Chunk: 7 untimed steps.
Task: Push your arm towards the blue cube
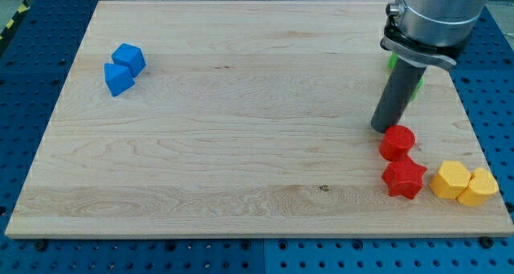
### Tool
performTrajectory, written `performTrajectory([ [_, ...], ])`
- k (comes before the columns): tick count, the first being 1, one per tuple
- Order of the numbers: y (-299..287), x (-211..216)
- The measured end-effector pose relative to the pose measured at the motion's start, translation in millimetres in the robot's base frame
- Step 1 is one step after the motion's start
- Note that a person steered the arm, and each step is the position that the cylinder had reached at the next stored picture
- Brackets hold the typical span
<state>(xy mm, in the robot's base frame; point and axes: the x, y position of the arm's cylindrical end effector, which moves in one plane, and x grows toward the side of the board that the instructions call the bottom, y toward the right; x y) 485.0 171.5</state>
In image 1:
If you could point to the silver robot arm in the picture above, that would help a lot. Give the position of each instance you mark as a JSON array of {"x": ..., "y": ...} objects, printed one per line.
[{"x": 430, "y": 32}]

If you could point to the blue cube block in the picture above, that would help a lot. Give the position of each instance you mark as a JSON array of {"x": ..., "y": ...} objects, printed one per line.
[{"x": 131, "y": 57}]

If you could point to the red cylinder block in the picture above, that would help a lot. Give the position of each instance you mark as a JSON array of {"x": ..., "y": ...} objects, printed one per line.
[{"x": 396, "y": 143}]

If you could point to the blue triangular prism block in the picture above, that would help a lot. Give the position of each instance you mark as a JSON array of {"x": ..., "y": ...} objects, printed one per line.
[{"x": 118, "y": 78}]

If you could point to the green block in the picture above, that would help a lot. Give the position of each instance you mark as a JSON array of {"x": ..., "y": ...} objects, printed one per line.
[{"x": 392, "y": 62}]

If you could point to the red star block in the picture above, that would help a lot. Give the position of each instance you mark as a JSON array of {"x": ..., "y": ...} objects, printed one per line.
[{"x": 404, "y": 178}]

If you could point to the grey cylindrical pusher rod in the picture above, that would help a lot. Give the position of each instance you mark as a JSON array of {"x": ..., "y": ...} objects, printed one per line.
[{"x": 396, "y": 95}]

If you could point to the yellow hexagon block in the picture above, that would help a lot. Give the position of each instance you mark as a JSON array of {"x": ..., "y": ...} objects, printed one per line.
[{"x": 450, "y": 180}]

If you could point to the yellow heart block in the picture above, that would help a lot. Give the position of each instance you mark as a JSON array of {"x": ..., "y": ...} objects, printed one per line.
[{"x": 481, "y": 187}]

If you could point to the black bolt left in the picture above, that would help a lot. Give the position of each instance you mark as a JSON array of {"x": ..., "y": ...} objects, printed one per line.
[{"x": 40, "y": 245}]

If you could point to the black bolt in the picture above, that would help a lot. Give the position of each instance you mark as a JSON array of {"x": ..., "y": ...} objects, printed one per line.
[
  {"x": 40, "y": 245},
  {"x": 486, "y": 242}
]

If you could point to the black bolt right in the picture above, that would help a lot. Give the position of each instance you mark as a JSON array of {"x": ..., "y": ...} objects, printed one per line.
[{"x": 486, "y": 242}]

